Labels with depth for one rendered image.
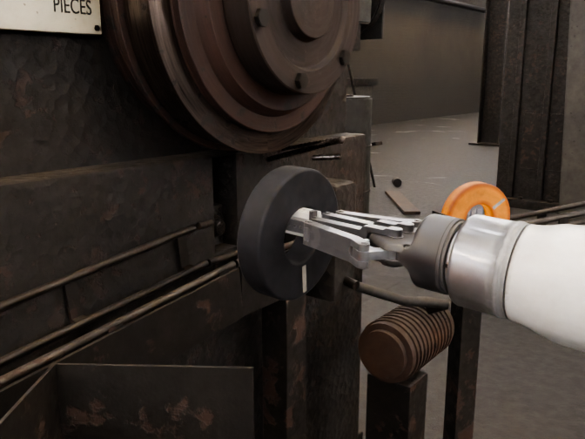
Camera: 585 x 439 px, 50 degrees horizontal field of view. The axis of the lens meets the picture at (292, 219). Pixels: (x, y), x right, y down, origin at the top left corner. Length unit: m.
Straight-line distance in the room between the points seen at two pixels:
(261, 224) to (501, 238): 0.24
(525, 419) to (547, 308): 1.54
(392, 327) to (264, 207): 0.64
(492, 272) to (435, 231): 0.07
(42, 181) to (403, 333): 0.72
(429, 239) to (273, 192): 0.17
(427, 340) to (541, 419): 0.87
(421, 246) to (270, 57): 0.40
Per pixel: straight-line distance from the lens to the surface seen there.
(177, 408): 0.67
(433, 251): 0.59
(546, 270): 0.55
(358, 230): 0.65
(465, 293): 0.59
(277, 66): 0.91
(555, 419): 2.12
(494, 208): 1.41
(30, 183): 0.87
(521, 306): 0.57
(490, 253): 0.57
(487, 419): 2.05
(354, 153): 1.44
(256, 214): 0.66
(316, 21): 0.97
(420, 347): 1.27
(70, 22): 0.95
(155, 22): 0.86
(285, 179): 0.67
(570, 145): 3.67
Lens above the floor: 1.00
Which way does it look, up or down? 13 degrees down
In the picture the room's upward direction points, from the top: straight up
